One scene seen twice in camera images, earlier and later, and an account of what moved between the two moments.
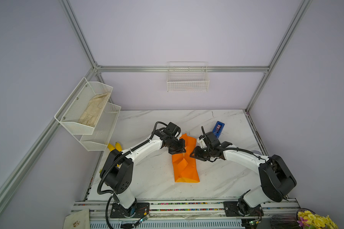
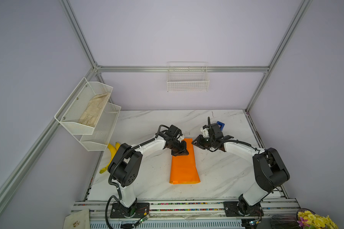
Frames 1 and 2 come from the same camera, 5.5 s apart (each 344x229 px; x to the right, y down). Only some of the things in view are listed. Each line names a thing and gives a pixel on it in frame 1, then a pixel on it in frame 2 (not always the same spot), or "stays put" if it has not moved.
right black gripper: x=195 y=155 -> x=198 y=142
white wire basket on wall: x=187 y=76 stays put
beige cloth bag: x=80 y=220 stays put
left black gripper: x=181 y=149 stays put
